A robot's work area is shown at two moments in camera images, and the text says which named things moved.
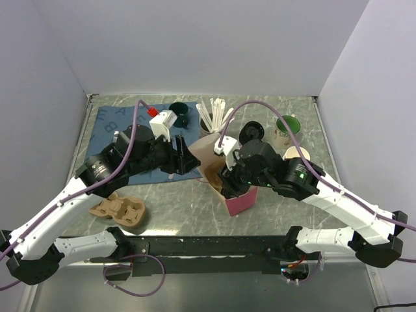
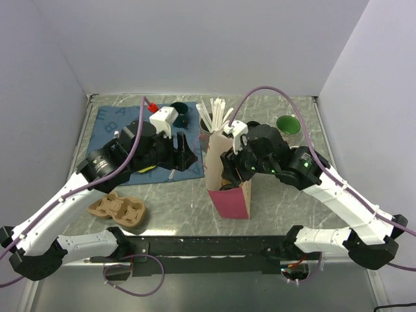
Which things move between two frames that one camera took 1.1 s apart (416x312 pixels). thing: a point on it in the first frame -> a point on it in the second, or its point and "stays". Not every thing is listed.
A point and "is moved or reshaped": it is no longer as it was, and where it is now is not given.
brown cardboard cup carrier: x=128 y=211 stays
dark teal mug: x=181 y=110 stays
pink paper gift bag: x=210 y=164 is moved or reshaped
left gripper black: x=181 y=160 stays
